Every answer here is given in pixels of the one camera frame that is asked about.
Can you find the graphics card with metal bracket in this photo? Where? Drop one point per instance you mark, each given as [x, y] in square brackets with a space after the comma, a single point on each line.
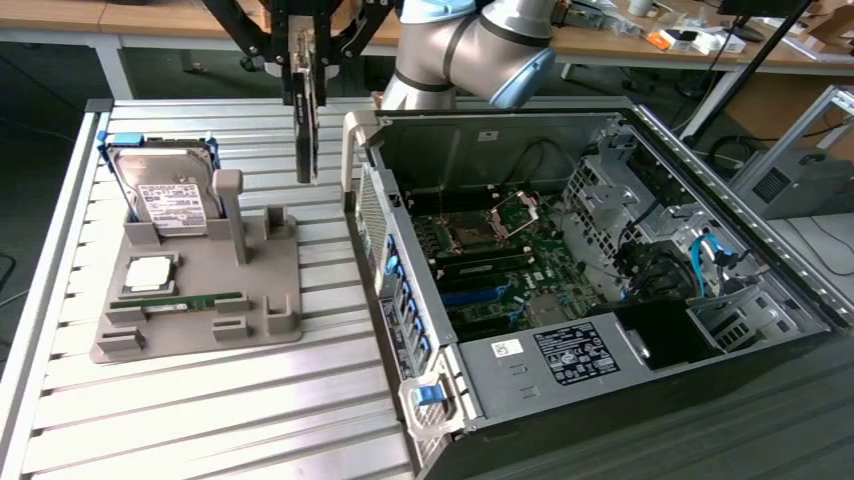
[308, 140]

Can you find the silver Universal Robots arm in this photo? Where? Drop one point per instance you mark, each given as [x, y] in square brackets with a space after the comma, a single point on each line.
[468, 45]

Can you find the brown cardboard box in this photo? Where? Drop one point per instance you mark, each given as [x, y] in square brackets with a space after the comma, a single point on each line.
[346, 12]

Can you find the small desk foot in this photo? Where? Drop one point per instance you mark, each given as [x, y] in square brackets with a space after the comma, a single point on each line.
[197, 68]

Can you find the small metal chassis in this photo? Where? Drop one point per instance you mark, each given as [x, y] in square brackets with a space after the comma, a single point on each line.
[588, 17]

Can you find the metal socket cover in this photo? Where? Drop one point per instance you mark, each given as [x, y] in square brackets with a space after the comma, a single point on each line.
[517, 210]

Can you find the CPU socket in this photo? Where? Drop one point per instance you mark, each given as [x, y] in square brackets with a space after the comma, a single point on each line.
[474, 235]

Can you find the grey plastic parts rack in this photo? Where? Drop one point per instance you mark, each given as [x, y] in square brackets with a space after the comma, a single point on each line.
[194, 270]

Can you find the white mug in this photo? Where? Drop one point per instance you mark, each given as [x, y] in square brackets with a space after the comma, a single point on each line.
[643, 6]

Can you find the black RAM stick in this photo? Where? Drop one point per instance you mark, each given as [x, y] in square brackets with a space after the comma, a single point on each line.
[481, 267]

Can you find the silver CPU chip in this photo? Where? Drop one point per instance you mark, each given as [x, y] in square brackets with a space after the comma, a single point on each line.
[150, 272]

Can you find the small orange box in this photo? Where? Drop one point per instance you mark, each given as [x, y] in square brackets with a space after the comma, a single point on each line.
[661, 40]

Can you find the perforated metal drive cage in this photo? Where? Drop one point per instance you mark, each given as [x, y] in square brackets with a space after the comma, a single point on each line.
[601, 195]

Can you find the green RAM stick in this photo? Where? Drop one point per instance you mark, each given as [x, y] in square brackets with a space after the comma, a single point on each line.
[194, 301]

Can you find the green motherboard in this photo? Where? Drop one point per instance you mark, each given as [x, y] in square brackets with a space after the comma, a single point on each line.
[555, 270]

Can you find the white cardboard box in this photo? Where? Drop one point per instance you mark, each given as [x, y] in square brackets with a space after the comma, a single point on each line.
[731, 46]

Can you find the blue slot latch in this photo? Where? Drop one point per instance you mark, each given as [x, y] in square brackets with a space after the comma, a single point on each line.
[515, 316]

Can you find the black monitor stand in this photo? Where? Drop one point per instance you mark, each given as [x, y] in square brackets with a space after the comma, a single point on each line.
[744, 31]

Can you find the black tripod pole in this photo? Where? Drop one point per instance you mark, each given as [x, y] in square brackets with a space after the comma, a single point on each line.
[745, 75]

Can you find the blue case latch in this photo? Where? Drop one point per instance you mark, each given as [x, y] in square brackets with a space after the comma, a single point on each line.
[428, 396]

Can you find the grey power supply unit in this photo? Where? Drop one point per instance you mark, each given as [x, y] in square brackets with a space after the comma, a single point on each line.
[508, 380]

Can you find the grey computer tower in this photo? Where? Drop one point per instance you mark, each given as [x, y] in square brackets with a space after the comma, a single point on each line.
[801, 190]

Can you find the metal disk bay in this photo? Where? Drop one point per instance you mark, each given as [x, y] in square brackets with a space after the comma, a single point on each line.
[735, 320]

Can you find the open black PC case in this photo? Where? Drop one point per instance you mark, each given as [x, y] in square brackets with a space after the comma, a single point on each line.
[601, 440]

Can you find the wooden desk white frame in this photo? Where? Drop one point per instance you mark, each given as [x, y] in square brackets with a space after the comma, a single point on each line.
[67, 20]
[684, 56]

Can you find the hard disk in blue bracket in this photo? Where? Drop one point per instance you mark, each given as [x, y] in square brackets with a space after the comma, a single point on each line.
[168, 200]

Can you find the aluminium profile frame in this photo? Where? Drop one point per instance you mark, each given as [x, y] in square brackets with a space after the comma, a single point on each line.
[809, 117]

